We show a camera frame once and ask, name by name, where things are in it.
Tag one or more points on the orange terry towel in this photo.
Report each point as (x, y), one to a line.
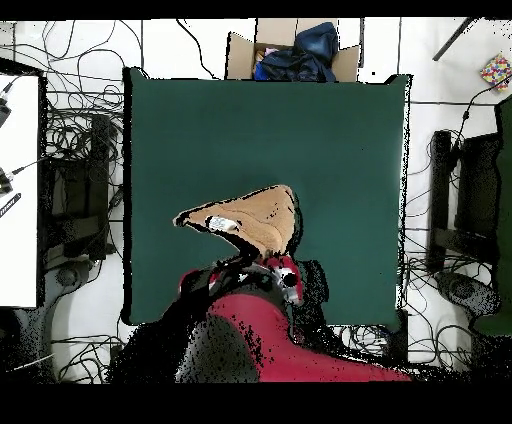
(264, 216)

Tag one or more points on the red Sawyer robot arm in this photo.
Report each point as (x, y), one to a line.
(272, 340)

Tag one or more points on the dark green table cloth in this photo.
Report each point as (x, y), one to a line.
(192, 120)
(504, 200)

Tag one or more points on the black equipment stand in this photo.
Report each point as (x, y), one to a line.
(80, 200)
(478, 188)

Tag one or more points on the dark blue garment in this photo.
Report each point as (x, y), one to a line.
(312, 56)

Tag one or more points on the pink and yellow garment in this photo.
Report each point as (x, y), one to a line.
(268, 52)

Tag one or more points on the cardboard box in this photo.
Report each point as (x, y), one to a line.
(240, 56)

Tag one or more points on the white table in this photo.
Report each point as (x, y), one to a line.
(20, 240)

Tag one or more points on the black metal bar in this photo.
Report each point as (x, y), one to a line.
(454, 40)

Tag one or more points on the multicoloured patterned bundle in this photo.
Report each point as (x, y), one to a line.
(496, 70)

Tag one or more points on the black ribbed strip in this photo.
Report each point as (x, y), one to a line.
(10, 204)

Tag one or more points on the black connector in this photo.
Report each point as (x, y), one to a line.
(4, 184)

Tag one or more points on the black device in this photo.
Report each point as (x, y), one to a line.
(3, 112)

